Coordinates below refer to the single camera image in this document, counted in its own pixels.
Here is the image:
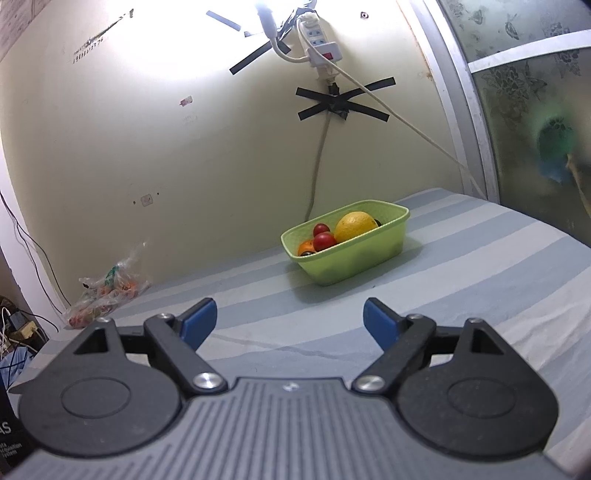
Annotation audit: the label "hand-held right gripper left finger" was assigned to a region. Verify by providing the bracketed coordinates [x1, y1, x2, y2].
[60, 298, 227, 397]

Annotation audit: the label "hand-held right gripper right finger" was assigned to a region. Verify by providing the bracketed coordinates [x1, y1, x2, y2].
[353, 298, 520, 395]

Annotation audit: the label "green plastic basket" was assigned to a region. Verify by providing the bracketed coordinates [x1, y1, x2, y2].
[281, 199, 411, 287]

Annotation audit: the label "large yellow orange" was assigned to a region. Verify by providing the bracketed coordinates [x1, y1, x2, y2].
[334, 211, 378, 244]

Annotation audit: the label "striped bed sheet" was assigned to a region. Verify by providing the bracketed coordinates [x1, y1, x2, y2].
[9, 187, 591, 476]

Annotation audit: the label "blue cloth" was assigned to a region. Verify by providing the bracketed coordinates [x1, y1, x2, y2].
[0, 346, 38, 388]

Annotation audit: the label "clear plastic bag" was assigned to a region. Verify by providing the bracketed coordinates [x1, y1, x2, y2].
[65, 242, 153, 329]

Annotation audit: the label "white charger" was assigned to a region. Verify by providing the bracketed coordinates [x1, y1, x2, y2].
[9, 318, 40, 342]

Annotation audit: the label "black tape cross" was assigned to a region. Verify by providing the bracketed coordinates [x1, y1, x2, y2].
[295, 78, 397, 123]

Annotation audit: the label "green blue object behind glass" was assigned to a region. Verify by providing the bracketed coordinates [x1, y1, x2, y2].
[536, 115, 578, 185]

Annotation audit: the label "black tape strips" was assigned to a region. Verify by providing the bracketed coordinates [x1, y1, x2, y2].
[205, 0, 319, 77]

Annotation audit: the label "white power strip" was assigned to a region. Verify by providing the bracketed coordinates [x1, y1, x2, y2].
[297, 11, 345, 86]

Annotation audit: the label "grey hanging cable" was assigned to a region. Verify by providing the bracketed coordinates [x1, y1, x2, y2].
[305, 117, 331, 221]

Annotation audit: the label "thin dark wall cable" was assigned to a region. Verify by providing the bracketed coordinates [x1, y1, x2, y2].
[0, 189, 63, 324]

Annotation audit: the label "long beige cable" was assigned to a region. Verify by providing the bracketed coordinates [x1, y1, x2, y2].
[330, 62, 483, 195]

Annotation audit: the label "grey window frame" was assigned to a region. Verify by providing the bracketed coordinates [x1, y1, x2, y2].
[402, 0, 591, 204]

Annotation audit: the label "white lamp cable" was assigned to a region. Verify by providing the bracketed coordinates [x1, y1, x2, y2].
[269, 34, 311, 63]

